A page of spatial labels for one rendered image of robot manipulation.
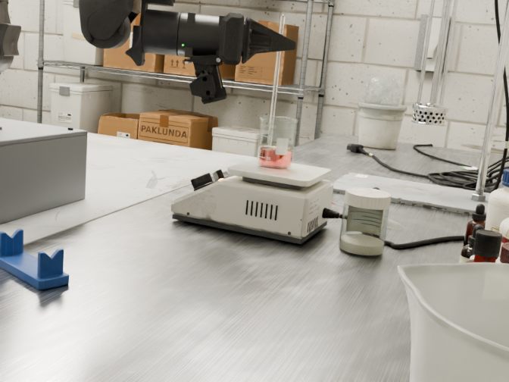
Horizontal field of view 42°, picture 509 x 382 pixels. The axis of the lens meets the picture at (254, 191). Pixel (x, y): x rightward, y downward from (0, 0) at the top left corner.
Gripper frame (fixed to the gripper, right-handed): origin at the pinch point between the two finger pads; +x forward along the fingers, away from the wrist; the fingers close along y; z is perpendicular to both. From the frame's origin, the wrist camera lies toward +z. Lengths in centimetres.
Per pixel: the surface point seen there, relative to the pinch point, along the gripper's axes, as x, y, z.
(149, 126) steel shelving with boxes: -40, -237, 44
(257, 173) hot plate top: -0.3, 4.9, 17.1
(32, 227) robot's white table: -28.5, 8.6, 25.9
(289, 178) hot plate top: 3.9, 6.7, 17.0
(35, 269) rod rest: -23.1, 26.6, 24.8
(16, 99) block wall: -130, -318, 45
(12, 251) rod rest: -26.7, 22.5, 24.5
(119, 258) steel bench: -15.9, 18.4, 25.8
